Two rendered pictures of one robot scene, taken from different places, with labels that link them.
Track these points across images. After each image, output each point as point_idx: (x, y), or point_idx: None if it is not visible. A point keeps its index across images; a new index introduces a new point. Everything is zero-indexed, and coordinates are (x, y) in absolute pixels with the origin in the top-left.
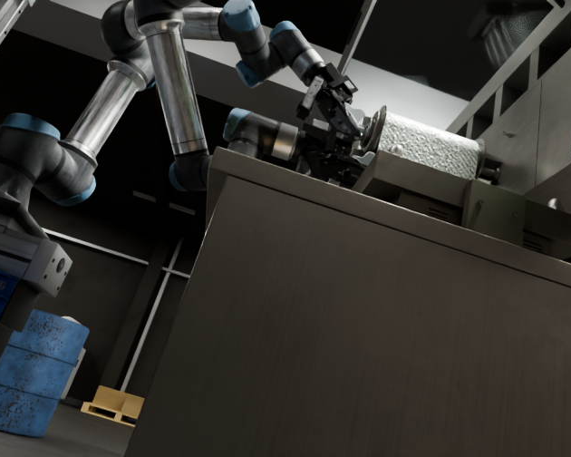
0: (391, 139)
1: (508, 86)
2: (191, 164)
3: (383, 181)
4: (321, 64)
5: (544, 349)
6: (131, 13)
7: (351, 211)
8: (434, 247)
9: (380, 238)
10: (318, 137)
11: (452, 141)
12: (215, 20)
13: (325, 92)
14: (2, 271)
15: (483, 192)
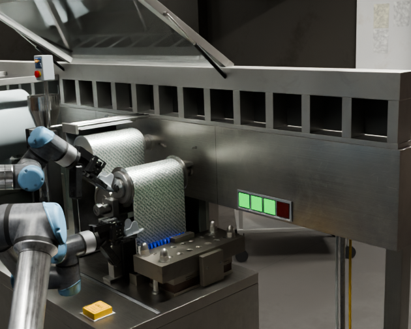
0: (139, 200)
1: (185, 87)
2: None
3: (167, 281)
4: (78, 158)
5: (236, 320)
6: None
7: (167, 322)
8: (198, 312)
9: (179, 324)
10: (104, 231)
11: (169, 178)
12: (10, 186)
13: (88, 177)
14: None
15: (207, 261)
